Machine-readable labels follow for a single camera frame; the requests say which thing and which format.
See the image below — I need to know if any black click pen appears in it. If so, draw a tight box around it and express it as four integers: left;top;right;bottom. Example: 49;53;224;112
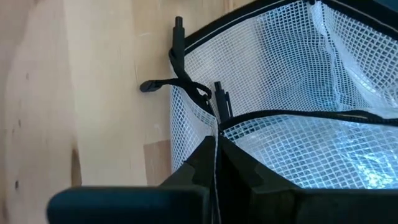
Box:
172;16;187;80
213;81;234;124

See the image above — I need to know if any white mesh zip pouch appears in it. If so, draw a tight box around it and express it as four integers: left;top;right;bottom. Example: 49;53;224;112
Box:
139;0;398;224

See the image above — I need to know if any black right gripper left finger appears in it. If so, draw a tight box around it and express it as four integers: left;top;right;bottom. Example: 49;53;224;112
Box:
46;136;218;224

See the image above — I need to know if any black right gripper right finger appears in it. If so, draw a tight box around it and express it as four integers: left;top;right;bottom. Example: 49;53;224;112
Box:
219;136;398;224

